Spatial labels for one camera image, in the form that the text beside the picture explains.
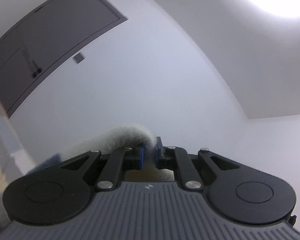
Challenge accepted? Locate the cream sweater with blue stripes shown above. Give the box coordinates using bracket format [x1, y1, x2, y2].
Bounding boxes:
[0, 125, 174, 232]

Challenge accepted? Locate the grey door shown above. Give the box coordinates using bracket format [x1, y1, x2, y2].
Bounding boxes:
[0, 0, 127, 116]

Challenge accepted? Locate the black door handle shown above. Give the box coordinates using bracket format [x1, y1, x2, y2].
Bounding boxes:
[22, 49, 42, 79]

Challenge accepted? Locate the grey wall switch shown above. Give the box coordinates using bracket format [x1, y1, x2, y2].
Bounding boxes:
[73, 53, 85, 64]

